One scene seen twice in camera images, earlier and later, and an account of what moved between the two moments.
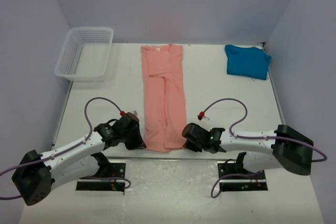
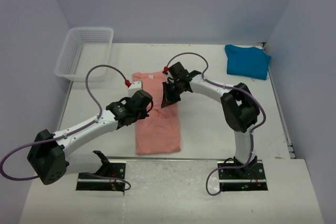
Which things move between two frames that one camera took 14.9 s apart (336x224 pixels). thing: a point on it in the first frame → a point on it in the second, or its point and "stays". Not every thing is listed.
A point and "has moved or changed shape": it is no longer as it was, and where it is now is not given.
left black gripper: x=138 y=143 → x=143 y=114
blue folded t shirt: x=247 y=62 stays
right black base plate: x=254 y=182 stays
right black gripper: x=189 y=145 → x=168 y=98
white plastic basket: x=85 y=55 stays
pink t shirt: x=164 y=96 has moved or changed shape
